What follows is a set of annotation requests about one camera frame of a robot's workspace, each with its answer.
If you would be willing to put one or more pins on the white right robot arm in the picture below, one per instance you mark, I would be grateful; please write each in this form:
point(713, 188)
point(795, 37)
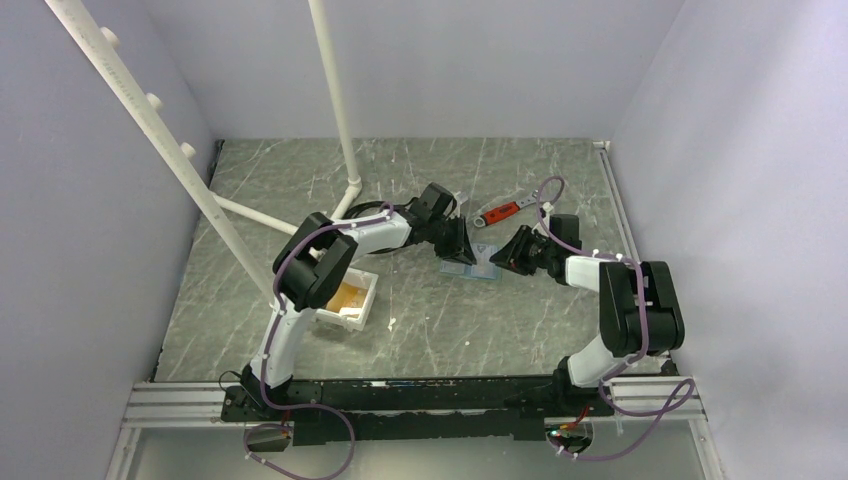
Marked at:
point(638, 307)

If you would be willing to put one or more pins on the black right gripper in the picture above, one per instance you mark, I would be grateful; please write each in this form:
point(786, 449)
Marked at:
point(511, 255)

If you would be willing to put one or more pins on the red handled adjustable wrench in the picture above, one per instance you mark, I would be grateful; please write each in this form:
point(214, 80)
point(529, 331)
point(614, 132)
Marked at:
point(504, 211)

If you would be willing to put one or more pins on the aluminium extrusion frame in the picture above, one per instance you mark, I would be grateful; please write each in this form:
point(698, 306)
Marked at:
point(163, 405)

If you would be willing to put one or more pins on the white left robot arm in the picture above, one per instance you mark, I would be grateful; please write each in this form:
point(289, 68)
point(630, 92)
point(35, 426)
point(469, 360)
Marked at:
point(311, 267)

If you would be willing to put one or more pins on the clear plastic tray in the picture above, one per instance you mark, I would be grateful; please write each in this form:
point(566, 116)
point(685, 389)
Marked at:
point(350, 306)

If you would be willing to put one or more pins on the white patterned card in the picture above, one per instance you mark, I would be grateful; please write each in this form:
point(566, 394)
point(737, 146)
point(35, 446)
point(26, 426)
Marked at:
point(483, 253)

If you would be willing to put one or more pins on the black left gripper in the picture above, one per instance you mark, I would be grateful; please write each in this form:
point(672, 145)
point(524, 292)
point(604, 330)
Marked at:
point(460, 250)

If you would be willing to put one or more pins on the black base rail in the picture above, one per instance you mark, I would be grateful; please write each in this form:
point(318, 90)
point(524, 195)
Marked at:
point(522, 408)

